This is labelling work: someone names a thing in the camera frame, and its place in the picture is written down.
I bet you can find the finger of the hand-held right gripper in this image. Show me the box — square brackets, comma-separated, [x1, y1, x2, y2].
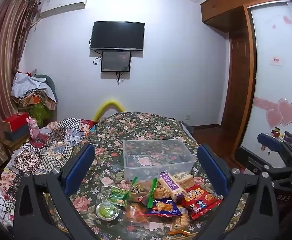
[258, 133, 292, 173]
[234, 146, 274, 180]

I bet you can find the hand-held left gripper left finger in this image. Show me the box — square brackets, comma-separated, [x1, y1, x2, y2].
[13, 142, 96, 240]

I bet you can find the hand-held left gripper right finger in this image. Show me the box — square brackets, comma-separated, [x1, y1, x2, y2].
[197, 143, 280, 240]

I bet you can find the clear plastic storage box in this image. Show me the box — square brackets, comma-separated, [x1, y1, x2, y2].
[123, 139, 197, 182]

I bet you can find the blue biscuit packet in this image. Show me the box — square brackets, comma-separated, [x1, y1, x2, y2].
[146, 198, 183, 217]

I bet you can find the beige cracker packet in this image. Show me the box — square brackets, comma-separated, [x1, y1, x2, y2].
[172, 172, 194, 189]

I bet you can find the red snack packet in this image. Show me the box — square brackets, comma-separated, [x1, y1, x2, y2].
[183, 184, 223, 220]

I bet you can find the patchwork quilt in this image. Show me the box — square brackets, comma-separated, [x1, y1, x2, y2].
[0, 117, 99, 222]

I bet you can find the purple wafer packet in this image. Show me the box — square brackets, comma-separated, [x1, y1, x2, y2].
[158, 171, 186, 200]

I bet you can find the green pea packet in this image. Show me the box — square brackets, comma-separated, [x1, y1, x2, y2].
[109, 185, 131, 207]

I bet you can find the green jelly cup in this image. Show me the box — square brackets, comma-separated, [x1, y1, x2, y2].
[96, 201, 120, 221]

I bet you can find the frosted sliding door with hearts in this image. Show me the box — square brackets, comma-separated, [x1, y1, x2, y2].
[241, 1, 292, 155]

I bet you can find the clear square cracker packet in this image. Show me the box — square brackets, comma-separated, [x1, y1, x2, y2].
[172, 206, 189, 230]

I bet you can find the clear packet fried snack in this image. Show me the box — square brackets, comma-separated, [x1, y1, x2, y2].
[127, 177, 159, 203]

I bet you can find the pink plush toy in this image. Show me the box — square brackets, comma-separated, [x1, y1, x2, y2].
[26, 117, 40, 138]

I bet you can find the wooden door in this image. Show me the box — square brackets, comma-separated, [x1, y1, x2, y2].
[220, 5, 258, 153]

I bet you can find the floral blanket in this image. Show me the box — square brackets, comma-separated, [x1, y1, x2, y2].
[66, 111, 249, 240]

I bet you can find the green cloth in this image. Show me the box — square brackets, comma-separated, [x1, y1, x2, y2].
[28, 104, 54, 128]

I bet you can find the yellow foam tube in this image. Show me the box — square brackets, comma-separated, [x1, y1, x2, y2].
[93, 99, 126, 121]

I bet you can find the clear orange bread packet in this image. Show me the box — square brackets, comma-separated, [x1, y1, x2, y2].
[124, 203, 151, 227]

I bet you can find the dark grey box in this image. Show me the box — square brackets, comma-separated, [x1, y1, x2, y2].
[4, 125, 30, 143]

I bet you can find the red box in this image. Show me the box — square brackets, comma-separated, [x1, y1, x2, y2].
[3, 112, 30, 132]

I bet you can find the pile of clothes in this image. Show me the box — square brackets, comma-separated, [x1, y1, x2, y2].
[11, 69, 59, 110]

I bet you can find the striped brown curtain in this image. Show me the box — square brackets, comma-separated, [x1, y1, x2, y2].
[0, 0, 40, 173]

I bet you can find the wooden overhead cabinet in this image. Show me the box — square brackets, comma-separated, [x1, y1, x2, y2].
[200, 0, 292, 33]

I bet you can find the white air conditioner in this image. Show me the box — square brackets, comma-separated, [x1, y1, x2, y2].
[39, 0, 89, 15]

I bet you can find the black monitor cable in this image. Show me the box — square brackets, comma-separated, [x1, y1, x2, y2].
[116, 66, 130, 83]

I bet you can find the small wall monitor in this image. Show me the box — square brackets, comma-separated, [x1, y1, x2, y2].
[101, 51, 132, 72]

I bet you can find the wall television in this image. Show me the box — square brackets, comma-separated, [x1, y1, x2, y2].
[90, 21, 145, 51]

